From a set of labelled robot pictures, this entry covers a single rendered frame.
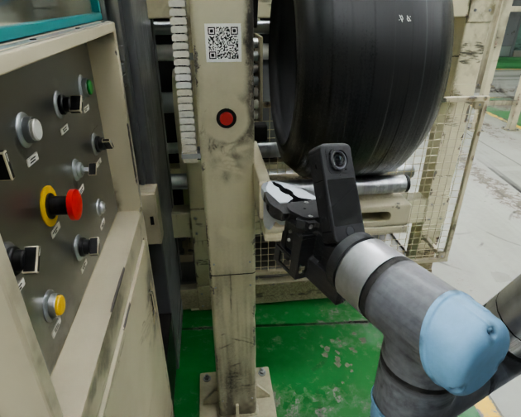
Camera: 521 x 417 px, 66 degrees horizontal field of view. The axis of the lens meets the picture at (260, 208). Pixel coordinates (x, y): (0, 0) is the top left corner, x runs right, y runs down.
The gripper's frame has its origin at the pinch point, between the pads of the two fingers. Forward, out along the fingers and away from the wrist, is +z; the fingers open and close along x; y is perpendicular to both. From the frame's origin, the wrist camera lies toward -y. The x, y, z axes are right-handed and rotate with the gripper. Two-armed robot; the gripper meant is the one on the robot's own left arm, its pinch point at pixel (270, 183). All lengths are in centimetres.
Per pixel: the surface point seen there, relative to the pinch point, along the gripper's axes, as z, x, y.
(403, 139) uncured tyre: 8.0, 35.6, -3.7
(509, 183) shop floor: 114, 298, 66
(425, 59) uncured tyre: 5.8, 33.0, -19.0
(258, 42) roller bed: 71, 35, -17
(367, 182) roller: 18.0, 39.1, 9.7
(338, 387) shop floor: 30, 63, 99
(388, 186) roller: 15.5, 43.6, 10.1
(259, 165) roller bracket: 32.7, 17.5, 9.2
